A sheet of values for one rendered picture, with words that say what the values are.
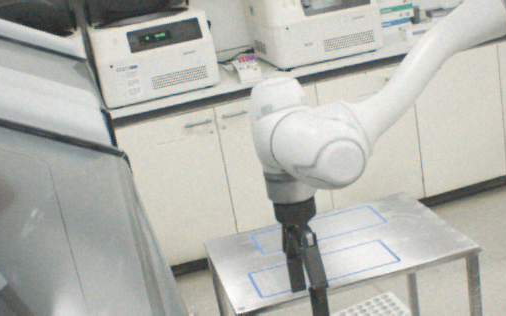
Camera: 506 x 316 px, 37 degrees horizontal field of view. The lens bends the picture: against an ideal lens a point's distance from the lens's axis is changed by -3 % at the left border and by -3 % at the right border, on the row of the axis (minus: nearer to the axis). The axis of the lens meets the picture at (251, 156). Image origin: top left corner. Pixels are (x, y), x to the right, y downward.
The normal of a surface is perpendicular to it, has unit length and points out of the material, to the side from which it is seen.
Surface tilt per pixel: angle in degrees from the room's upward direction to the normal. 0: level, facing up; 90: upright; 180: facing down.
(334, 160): 92
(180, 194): 90
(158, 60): 90
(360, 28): 90
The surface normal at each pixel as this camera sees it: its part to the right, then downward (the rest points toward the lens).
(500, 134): 0.26, 0.25
